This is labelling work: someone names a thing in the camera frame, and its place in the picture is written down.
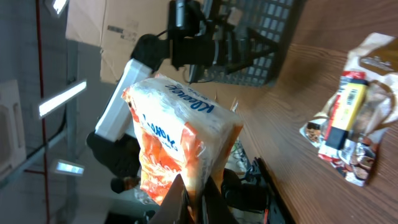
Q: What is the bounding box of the cardboard box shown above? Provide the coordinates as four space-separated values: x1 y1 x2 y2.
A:
65 0 193 85

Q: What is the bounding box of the orange Kleenex tissue pack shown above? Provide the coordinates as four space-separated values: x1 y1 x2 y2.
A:
122 75 243 217

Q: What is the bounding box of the yellow highlighter pen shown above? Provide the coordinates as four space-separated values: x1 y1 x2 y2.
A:
325 79 368 150

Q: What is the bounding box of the brown snack pouch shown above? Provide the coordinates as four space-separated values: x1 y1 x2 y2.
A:
300 33 397 187

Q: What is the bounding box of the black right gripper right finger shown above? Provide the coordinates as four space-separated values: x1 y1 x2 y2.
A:
201 177 238 224

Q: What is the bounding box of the ceiling light strip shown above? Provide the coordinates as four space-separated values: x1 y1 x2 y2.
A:
38 80 87 119

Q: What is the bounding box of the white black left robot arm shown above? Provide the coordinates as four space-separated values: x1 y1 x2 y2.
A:
87 1 279 193

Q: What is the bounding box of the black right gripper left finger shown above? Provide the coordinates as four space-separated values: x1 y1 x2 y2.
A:
149 174 190 224

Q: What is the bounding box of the dark grey mesh basket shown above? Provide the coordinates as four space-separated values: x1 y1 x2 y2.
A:
185 0 306 86

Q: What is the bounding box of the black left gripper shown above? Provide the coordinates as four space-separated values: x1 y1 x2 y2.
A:
214 20 279 74

